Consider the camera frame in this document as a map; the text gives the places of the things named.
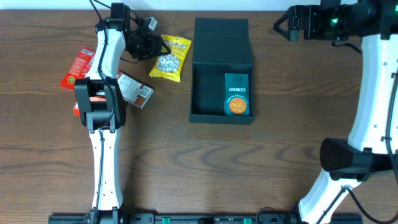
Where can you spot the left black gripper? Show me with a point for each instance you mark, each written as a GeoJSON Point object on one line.
{"type": "Point", "coordinates": [153, 50]}

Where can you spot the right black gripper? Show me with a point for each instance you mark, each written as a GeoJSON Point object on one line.
{"type": "Point", "coordinates": [311, 13]}

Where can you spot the yellow candy pouch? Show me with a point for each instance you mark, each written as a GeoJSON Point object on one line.
{"type": "Point", "coordinates": [170, 66]}

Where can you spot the black gift box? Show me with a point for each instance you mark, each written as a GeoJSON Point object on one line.
{"type": "Point", "coordinates": [220, 46]}

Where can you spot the teal cookie box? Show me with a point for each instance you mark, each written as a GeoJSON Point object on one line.
{"type": "Point", "coordinates": [236, 94]}

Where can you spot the red snack pouch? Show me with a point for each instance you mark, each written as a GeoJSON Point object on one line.
{"type": "Point", "coordinates": [79, 68]}

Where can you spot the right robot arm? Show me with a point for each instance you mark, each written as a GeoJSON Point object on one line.
{"type": "Point", "coordinates": [371, 147]}

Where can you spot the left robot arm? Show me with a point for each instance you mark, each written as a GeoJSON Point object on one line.
{"type": "Point", "coordinates": [104, 120]}

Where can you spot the brown and white box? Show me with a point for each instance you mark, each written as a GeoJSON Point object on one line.
{"type": "Point", "coordinates": [133, 90]}

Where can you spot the red orange box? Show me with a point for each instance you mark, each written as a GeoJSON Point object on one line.
{"type": "Point", "coordinates": [76, 110]}

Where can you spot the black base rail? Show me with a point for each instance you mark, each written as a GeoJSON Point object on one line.
{"type": "Point", "coordinates": [149, 218]}

